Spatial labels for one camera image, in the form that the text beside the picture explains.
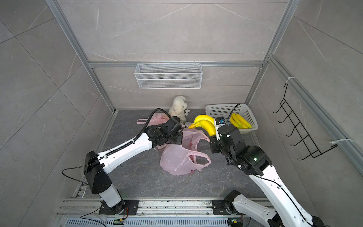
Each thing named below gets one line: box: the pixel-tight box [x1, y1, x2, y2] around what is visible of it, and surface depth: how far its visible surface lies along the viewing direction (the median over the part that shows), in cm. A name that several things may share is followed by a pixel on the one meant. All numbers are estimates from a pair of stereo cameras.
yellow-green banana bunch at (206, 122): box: [188, 114, 217, 137], surface depth 69 cm
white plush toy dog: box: [168, 95, 191, 123], surface depth 100 cm
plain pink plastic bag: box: [157, 128, 212, 176], surface depth 77 cm
